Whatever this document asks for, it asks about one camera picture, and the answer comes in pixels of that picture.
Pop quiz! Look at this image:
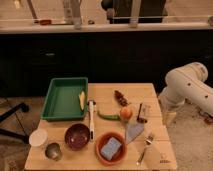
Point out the brown and white block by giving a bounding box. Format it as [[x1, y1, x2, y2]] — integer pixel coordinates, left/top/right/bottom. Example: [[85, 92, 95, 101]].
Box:
[[137, 103, 150, 123]]

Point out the brown pine cone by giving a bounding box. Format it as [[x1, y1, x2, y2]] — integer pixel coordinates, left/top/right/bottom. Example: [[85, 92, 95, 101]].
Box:
[[114, 90, 128, 106]]

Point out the black office chair base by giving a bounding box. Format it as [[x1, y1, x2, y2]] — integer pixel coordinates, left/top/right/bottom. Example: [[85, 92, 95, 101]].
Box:
[[0, 101, 30, 144]]

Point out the blue sponge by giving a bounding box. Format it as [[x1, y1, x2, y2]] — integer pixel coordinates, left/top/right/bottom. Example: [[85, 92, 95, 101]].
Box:
[[101, 137, 121, 160]]

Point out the white handled knife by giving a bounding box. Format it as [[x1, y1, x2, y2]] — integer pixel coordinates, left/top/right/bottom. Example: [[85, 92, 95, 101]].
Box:
[[88, 100, 96, 141]]

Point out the orange terracotta bowl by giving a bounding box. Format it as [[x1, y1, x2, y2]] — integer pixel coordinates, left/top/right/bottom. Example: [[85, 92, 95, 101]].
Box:
[[95, 132, 127, 166]]

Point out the white paper cup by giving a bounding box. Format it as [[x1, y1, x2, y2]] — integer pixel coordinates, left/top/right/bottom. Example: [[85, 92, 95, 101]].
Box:
[[29, 129, 48, 147]]

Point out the silver fork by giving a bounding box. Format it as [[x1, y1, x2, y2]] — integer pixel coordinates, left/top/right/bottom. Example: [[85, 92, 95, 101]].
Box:
[[136, 133, 155, 166]]

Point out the dark purple bowl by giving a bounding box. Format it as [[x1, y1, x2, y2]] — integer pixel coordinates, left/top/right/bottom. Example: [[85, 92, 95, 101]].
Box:
[[64, 123, 90, 151]]

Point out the grey cloth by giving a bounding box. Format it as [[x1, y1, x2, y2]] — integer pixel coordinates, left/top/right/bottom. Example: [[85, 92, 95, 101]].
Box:
[[125, 123, 144, 144]]

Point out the green plastic tray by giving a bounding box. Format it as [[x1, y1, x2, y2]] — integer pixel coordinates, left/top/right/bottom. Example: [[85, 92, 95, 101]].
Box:
[[41, 77, 88, 121]]

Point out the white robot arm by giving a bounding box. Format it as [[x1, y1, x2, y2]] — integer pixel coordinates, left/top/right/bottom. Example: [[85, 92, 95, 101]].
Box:
[[158, 62, 213, 125]]

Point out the small metal cup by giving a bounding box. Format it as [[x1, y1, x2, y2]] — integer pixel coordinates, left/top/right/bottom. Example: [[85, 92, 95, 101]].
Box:
[[45, 143, 62, 161]]

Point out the orange peach fruit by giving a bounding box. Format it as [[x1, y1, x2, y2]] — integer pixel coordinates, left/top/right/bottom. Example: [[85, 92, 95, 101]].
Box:
[[120, 106, 133, 120]]

